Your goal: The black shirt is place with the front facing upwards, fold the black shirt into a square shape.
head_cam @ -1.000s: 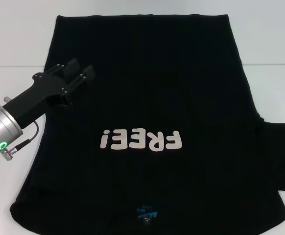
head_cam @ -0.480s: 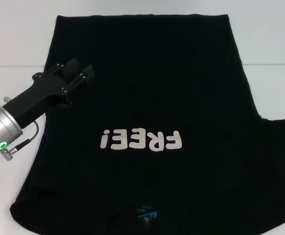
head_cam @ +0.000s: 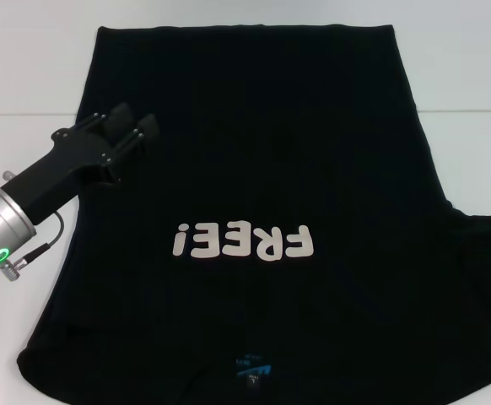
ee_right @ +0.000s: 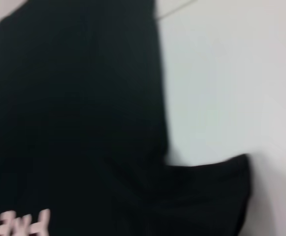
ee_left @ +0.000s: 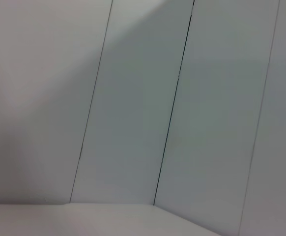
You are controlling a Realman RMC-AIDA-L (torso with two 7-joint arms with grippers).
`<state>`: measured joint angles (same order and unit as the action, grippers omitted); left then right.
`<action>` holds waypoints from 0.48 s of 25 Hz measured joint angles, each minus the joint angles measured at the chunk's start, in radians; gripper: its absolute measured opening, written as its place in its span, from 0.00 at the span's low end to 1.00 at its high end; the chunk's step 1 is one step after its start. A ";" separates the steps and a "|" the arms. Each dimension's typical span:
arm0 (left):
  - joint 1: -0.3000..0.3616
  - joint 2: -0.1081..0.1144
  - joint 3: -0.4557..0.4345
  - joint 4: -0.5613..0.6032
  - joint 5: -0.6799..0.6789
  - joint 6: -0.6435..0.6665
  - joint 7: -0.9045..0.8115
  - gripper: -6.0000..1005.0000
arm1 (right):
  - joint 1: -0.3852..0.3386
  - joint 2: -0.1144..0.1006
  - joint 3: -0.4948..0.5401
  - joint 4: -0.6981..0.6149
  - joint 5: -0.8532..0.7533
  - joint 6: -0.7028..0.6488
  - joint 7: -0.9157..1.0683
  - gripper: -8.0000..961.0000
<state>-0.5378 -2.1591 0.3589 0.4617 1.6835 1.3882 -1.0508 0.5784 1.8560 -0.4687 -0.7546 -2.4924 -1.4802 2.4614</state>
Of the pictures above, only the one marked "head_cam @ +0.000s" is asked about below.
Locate black left cable, silver plug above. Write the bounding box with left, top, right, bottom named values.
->
left=0, top=210, right=64, bottom=283

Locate black T-shirt with FREE print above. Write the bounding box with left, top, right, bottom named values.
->
left=16, top=24, right=491, bottom=405

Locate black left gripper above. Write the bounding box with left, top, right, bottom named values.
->
left=0, top=101, right=162, bottom=228

